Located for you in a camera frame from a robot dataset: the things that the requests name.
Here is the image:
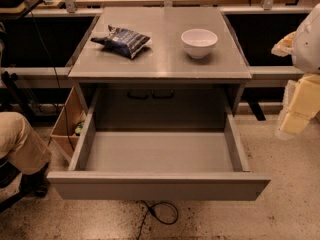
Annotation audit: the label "black shoe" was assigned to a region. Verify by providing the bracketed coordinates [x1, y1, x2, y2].
[19, 163, 49, 198]

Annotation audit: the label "grey cabinet table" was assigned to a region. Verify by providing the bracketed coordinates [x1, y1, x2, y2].
[67, 6, 253, 117]

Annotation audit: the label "person leg beige trousers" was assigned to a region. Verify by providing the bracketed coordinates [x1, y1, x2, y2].
[0, 112, 51, 175]

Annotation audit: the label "grey open top drawer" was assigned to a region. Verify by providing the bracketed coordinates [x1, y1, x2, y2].
[48, 86, 271, 201]

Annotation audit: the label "black hanging cable left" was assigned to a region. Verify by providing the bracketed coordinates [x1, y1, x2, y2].
[13, 0, 75, 152]

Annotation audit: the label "blue chip bag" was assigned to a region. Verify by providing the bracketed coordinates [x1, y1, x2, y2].
[90, 25, 150, 59]

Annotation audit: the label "black floor cable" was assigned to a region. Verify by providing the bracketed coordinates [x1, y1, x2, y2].
[135, 200, 180, 240]

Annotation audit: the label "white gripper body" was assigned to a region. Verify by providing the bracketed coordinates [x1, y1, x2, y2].
[283, 74, 320, 120]

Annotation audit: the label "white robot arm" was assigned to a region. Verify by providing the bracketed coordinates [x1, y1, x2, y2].
[271, 4, 320, 140]

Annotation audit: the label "white ceramic bowl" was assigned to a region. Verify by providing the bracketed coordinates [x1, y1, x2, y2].
[181, 29, 218, 59]

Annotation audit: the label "green object in box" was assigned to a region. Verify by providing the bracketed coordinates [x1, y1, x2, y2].
[74, 122, 84, 136]

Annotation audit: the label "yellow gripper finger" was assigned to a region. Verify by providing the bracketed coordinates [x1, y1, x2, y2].
[271, 32, 295, 57]
[275, 110, 309, 140]

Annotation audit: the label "open cardboard box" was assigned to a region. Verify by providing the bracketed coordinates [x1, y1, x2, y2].
[50, 87, 86, 162]

